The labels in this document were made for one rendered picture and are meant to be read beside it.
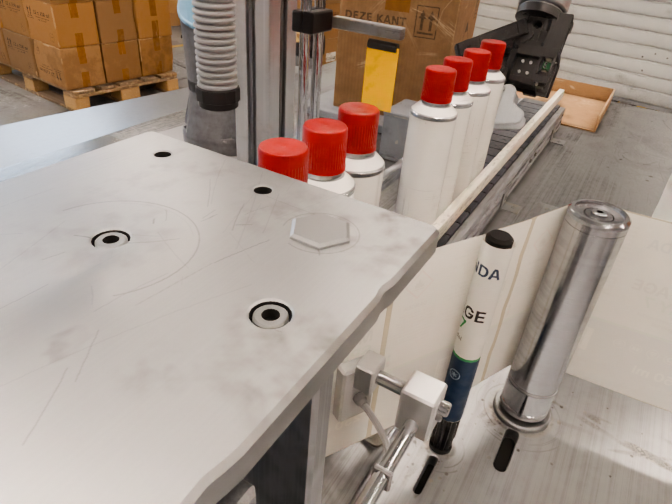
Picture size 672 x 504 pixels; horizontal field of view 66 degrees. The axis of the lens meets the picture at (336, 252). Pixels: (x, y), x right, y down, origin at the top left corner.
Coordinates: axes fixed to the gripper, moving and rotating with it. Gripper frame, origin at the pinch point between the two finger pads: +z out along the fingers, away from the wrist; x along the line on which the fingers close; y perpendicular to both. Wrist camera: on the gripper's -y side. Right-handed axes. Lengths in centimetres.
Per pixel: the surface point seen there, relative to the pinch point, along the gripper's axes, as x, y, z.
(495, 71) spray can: -12.9, 1.7, -5.9
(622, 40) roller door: 363, -4, -166
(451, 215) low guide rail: -21.2, 4.6, 14.5
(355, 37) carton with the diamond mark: 13.3, -34.6, -15.3
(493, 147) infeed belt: 11.7, 0.1, -0.6
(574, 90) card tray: 74, 4, -33
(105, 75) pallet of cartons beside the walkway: 165, -288, -10
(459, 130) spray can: -23.7, 2.6, 4.9
